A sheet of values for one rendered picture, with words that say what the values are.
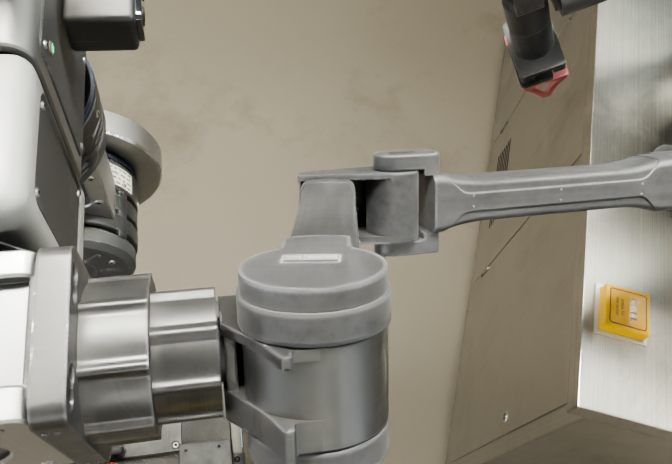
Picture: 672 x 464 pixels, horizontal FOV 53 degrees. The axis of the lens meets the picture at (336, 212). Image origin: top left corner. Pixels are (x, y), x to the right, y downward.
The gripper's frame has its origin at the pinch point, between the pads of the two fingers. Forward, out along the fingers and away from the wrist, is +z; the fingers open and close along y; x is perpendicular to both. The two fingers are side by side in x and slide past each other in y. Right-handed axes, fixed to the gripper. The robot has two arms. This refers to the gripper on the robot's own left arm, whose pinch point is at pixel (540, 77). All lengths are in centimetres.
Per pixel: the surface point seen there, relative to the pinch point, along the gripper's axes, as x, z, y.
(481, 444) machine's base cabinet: 31, 59, -44
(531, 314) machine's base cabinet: 13, 43, -24
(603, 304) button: 1.3, 14.3, -33.0
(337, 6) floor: 51, 91, 120
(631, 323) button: -1.6, 15.0, -36.5
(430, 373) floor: 46, 94, -19
